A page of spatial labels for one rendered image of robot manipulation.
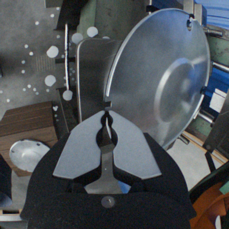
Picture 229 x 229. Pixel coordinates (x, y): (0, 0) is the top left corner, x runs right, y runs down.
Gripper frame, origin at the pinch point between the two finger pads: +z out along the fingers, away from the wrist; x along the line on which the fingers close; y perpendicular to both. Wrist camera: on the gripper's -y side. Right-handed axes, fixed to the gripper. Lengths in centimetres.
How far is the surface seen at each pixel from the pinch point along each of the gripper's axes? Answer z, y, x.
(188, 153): 75, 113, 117
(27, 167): 23, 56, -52
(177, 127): 9.4, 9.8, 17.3
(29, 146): 27, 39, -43
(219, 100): 6.1, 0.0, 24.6
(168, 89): 5.0, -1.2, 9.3
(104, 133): 1.4, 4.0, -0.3
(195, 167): 56, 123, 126
